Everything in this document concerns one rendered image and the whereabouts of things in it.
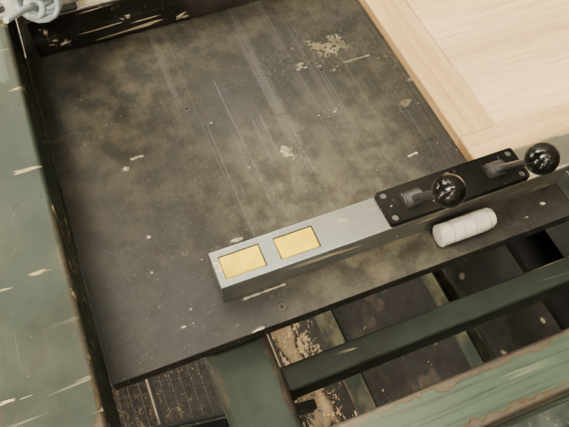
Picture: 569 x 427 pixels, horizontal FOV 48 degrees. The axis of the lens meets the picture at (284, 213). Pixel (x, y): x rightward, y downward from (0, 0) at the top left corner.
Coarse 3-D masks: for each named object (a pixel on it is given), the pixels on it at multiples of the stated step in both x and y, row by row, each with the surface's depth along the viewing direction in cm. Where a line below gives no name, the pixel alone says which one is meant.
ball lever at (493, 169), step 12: (540, 144) 71; (552, 144) 72; (528, 156) 72; (540, 156) 71; (552, 156) 70; (492, 168) 81; (504, 168) 79; (516, 168) 77; (528, 168) 72; (540, 168) 71; (552, 168) 71
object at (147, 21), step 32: (0, 0) 90; (64, 0) 90; (96, 0) 95; (128, 0) 96; (160, 0) 98; (192, 0) 101; (224, 0) 103; (256, 0) 105; (32, 32) 94; (64, 32) 97; (96, 32) 99; (128, 32) 101
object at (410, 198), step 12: (444, 180) 69; (456, 180) 68; (408, 192) 79; (420, 192) 77; (432, 192) 70; (444, 192) 68; (456, 192) 68; (408, 204) 79; (444, 204) 69; (456, 204) 69
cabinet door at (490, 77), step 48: (384, 0) 104; (432, 0) 104; (480, 0) 104; (528, 0) 104; (432, 48) 98; (480, 48) 99; (528, 48) 99; (432, 96) 93; (480, 96) 94; (528, 96) 94; (480, 144) 89; (528, 144) 89
